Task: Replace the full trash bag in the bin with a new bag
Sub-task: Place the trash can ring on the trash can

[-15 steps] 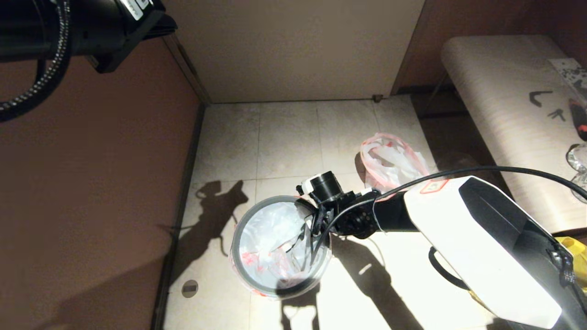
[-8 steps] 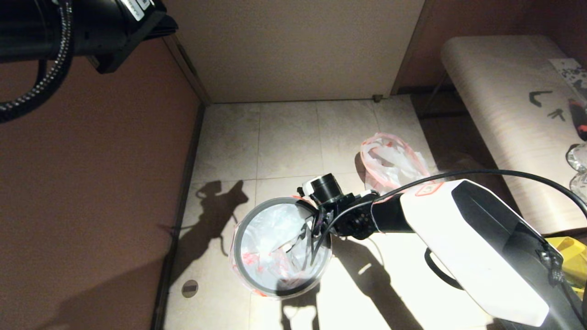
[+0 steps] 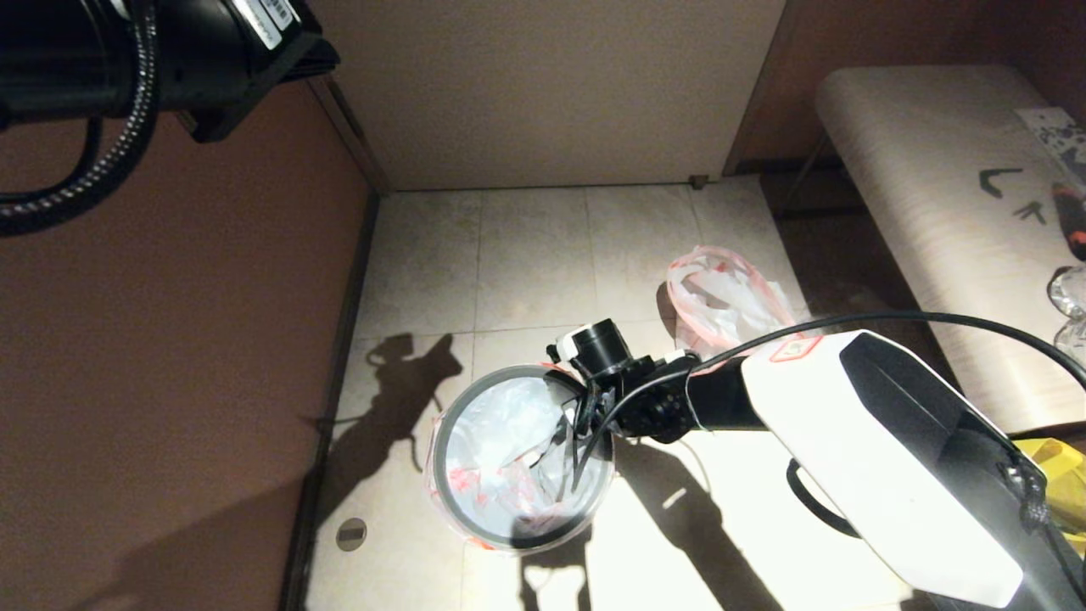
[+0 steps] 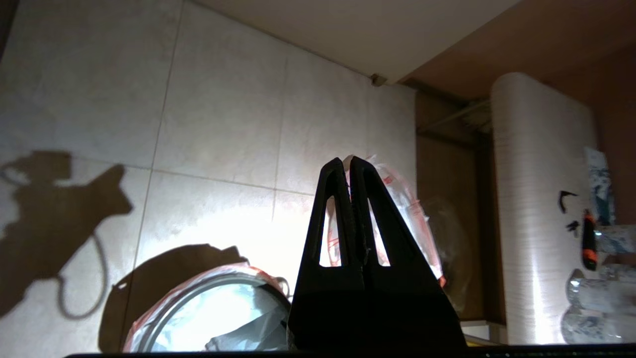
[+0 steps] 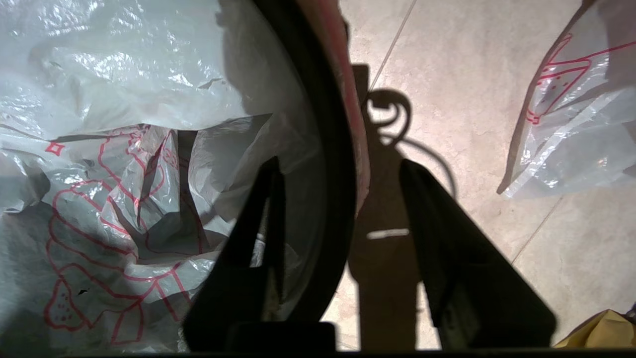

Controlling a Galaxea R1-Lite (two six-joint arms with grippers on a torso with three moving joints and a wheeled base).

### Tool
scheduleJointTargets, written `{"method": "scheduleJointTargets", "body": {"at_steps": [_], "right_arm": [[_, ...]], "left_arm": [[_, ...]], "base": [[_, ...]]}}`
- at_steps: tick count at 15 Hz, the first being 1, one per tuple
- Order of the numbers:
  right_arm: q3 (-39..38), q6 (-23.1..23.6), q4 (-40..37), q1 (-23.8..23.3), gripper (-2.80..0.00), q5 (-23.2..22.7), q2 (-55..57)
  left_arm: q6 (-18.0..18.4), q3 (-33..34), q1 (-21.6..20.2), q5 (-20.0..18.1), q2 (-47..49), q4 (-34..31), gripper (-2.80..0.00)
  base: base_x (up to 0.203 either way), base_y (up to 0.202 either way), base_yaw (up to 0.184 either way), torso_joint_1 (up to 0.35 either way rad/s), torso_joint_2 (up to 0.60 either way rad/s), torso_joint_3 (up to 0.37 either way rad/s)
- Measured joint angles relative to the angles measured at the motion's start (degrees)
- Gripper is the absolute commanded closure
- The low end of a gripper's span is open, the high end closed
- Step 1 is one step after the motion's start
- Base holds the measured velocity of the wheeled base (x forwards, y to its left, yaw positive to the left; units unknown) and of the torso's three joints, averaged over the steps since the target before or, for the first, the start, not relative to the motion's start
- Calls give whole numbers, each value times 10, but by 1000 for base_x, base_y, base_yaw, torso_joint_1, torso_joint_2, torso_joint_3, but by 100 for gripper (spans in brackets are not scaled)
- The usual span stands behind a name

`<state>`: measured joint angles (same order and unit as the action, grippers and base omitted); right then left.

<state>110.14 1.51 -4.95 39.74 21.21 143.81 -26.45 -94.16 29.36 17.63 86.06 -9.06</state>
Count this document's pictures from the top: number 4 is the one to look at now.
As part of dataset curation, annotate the black and red tool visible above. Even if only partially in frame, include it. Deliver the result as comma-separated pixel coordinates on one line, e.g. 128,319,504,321
582,209,599,272

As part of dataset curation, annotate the grey bin rim ring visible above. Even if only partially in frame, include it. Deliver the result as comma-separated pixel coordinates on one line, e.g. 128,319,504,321
140,271,293,353

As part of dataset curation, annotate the used white red-drawstring trash bag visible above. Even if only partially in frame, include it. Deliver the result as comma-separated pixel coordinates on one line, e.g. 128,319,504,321
322,153,446,288

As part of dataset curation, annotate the white patterned paper sheet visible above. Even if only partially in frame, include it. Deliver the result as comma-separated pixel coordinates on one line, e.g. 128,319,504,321
583,146,616,227

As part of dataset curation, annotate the clear glass cup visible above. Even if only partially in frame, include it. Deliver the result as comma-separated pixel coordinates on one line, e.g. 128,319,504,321
565,268,636,313
560,305,636,346

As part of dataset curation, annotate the light wood table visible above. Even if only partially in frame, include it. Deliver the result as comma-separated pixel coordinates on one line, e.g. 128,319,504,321
490,72,604,346

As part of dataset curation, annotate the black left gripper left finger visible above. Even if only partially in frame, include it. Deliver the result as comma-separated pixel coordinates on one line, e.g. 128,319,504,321
287,158,371,346

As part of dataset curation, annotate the new white red-edged trash bag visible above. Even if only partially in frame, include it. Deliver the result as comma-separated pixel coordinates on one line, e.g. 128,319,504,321
122,262,295,353

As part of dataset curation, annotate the clear patterned plastic bottle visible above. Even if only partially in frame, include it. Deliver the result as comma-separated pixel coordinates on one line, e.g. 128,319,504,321
593,223,636,255
600,263,636,282

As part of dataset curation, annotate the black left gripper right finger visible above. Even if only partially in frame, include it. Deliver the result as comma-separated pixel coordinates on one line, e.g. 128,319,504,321
349,156,467,346

